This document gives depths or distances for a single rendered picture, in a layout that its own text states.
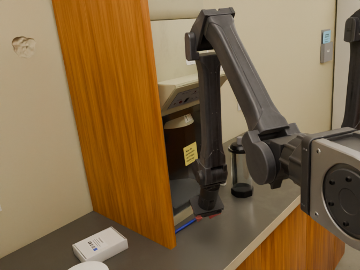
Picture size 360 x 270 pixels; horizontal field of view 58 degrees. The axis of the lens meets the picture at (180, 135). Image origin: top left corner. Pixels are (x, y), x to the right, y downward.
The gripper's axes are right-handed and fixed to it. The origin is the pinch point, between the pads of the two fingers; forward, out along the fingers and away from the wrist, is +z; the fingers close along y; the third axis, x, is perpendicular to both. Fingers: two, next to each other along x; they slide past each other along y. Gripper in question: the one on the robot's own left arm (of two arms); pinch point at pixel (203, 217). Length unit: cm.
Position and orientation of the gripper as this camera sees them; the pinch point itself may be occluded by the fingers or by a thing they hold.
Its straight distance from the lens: 116.9
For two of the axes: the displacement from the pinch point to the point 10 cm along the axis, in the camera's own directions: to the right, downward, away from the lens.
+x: 3.0, 6.9, -6.6
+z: -0.6, 7.1, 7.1
